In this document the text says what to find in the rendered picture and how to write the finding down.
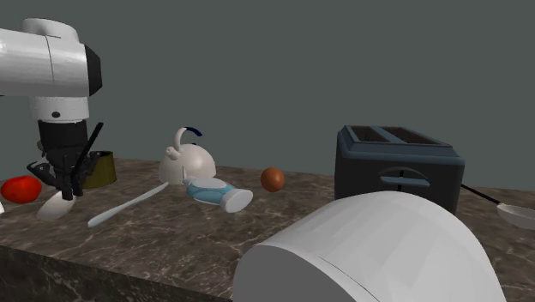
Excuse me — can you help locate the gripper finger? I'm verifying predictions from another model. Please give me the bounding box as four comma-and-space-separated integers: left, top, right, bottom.
26, 156, 74, 201
73, 150, 102, 198

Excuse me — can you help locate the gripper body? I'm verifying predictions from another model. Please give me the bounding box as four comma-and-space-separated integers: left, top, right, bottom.
37, 119, 89, 165

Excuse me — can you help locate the olive green cup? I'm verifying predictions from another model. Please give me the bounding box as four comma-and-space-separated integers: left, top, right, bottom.
81, 150, 118, 190

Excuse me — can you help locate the red tomato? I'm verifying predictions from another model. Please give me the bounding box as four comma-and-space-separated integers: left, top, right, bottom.
0, 175, 43, 205

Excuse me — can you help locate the long white knife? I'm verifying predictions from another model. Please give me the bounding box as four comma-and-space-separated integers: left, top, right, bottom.
87, 181, 171, 228

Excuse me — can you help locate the blue and white tube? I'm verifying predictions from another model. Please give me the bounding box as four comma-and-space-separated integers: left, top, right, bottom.
182, 175, 255, 214

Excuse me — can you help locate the brown ball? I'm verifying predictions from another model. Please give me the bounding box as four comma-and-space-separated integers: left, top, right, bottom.
260, 166, 286, 193

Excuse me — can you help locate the dark blue toaster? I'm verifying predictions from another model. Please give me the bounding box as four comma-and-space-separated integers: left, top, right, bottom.
334, 124, 466, 215

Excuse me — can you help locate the white spoon with black handle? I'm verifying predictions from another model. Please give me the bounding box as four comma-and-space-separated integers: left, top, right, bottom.
36, 121, 105, 222

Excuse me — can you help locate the white kettle with blue handle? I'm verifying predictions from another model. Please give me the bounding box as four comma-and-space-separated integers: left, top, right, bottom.
158, 126, 218, 186

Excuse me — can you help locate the white ladle with black handle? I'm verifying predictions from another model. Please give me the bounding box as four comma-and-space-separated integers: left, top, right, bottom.
460, 183, 535, 232

